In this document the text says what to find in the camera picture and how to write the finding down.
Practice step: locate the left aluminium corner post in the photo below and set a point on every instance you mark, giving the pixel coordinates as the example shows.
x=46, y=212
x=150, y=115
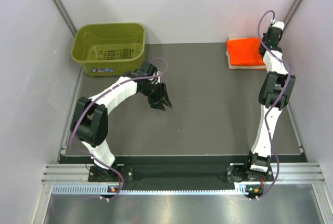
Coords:
x=66, y=17

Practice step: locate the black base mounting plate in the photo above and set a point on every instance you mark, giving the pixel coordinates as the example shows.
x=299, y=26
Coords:
x=221, y=172

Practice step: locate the folded beige t shirt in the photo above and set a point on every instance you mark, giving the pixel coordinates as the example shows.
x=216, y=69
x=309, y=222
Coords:
x=234, y=63

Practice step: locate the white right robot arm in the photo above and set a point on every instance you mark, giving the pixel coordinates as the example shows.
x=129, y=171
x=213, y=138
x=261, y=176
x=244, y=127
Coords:
x=274, y=96

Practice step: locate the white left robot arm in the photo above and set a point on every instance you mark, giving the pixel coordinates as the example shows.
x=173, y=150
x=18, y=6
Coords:
x=90, y=119

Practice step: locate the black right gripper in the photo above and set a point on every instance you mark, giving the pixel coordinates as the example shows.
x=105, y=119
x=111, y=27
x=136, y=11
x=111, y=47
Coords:
x=264, y=36

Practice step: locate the green plastic basket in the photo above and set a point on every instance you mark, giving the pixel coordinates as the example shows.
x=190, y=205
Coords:
x=109, y=49

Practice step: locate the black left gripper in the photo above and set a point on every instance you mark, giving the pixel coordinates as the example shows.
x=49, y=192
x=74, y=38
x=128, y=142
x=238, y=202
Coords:
x=162, y=91

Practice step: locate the white slotted cable duct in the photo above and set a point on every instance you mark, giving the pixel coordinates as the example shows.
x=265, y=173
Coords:
x=112, y=190

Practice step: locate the orange t shirt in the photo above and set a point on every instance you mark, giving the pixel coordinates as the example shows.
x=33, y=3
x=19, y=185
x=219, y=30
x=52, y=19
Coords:
x=244, y=52

